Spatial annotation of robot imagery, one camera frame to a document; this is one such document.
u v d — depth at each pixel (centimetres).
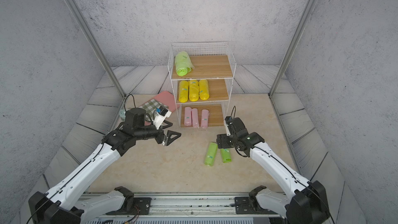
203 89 85
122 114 97
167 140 62
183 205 74
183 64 73
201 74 74
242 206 73
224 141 71
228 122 65
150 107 111
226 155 87
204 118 101
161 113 62
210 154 87
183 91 84
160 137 63
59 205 38
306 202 38
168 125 74
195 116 103
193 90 85
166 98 119
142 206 73
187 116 102
